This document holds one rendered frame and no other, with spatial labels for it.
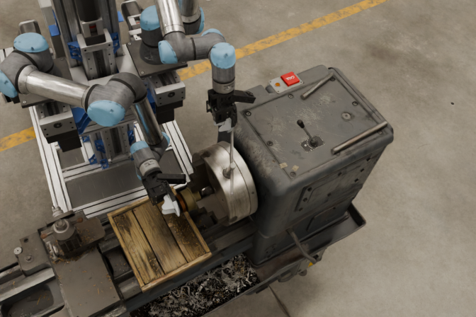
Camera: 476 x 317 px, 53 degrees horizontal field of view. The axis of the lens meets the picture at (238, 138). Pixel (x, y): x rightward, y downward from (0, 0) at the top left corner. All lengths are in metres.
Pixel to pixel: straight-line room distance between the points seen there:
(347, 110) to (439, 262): 1.56
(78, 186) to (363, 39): 2.65
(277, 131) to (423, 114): 2.22
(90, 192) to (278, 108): 1.41
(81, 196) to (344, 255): 1.62
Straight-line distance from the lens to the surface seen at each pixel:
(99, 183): 2.94
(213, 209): 1.81
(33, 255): 2.03
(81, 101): 1.78
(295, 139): 1.83
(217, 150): 1.80
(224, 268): 2.31
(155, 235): 2.00
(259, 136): 1.81
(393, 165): 3.51
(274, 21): 4.25
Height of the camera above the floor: 2.71
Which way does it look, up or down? 54 degrees down
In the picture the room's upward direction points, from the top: 9 degrees clockwise
